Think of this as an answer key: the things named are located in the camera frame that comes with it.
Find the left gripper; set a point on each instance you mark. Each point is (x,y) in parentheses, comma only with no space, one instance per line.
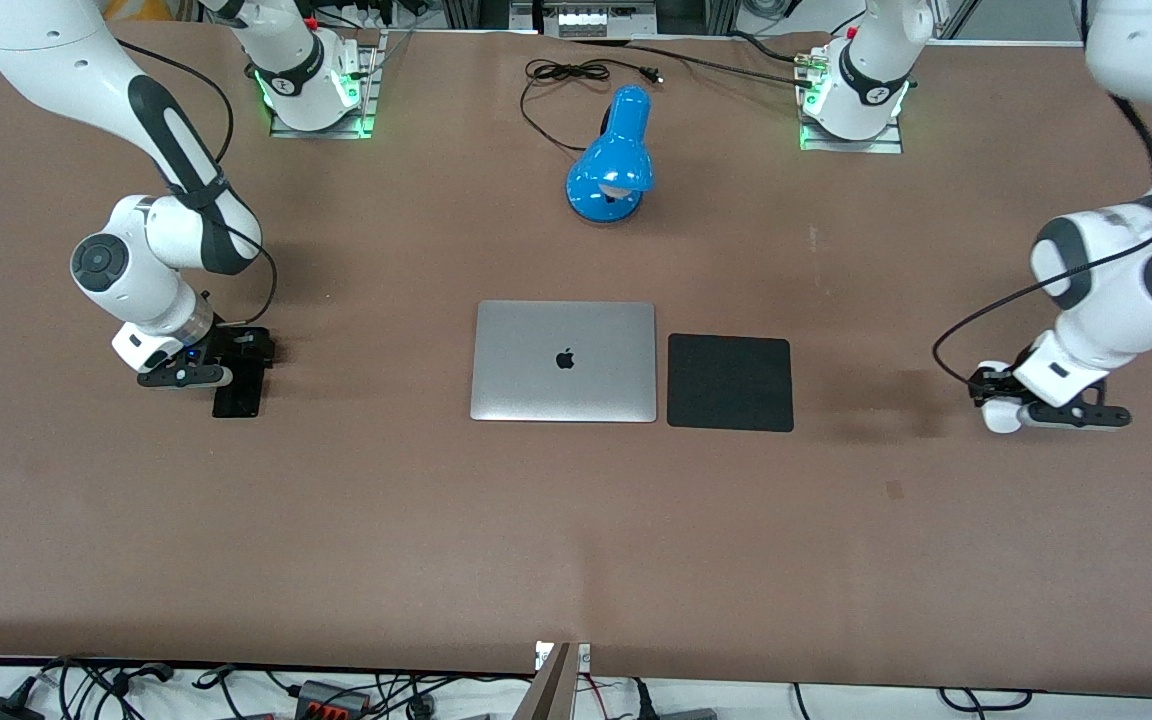
(992,383)

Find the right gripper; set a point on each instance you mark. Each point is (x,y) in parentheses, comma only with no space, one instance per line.
(233,345)

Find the white computer mouse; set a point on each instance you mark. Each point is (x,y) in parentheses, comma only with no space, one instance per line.
(1002,420)

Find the black smartphone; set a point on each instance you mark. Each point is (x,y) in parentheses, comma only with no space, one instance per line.
(238,395)

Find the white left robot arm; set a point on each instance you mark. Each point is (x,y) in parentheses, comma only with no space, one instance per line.
(1101,325)

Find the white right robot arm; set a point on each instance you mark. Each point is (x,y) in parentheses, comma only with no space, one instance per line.
(46,50)

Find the black mouse pad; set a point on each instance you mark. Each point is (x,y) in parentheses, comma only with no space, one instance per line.
(730,384)

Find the silver closed laptop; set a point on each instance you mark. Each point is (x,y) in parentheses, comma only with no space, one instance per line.
(564,390)

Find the grey connector with orange levers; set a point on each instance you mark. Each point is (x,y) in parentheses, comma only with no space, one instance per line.
(331,698)

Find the blue desk lamp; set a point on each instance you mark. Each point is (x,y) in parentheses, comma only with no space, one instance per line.
(608,170)

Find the black power adapter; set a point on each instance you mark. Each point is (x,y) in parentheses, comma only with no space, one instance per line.
(4,708)

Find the white power strip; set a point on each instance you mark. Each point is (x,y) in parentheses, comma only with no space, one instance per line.
(594,22)

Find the grey camera support post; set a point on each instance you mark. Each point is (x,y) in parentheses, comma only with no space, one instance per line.
(551,690)

